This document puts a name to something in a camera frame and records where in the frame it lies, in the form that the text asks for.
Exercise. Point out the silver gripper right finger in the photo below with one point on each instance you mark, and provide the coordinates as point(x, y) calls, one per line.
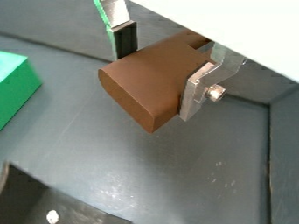
point(202, 85)

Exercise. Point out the green foam shape block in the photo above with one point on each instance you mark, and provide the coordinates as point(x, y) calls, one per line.
point(19, 83)

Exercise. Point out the black curved fixture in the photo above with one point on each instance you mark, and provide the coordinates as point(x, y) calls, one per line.
point(28, 202)

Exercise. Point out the brown square-circle object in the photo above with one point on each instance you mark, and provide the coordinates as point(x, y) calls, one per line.
point(146, 81)

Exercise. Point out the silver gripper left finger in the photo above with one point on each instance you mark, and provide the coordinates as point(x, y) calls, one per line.
point(120, 26)

